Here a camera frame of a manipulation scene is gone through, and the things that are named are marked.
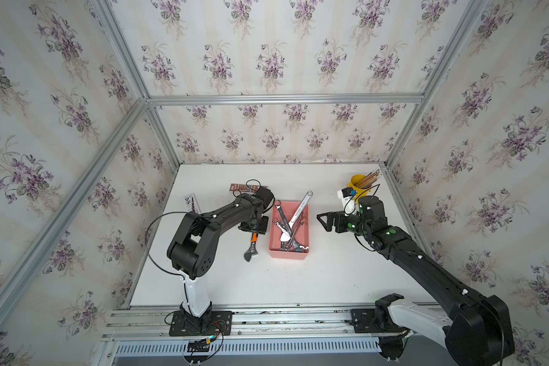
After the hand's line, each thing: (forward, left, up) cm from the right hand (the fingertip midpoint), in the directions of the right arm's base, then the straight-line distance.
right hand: (329, 215), depth 81 cm
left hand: (+1, +27, -14) cm, 30 cm away
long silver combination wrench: (0, +15, -12) cm, 20 cm away
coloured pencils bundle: (+20, -21, -4) cm, 29 cm away
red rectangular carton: (+23, +35, -14) cm, 44 cm away
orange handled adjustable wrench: (-8, +29, -15) cm, 33 cm away
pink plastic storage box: (0, +10, -16) cm, 19 cm away
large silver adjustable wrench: (+6, +11, -10) cm, 16 cm away
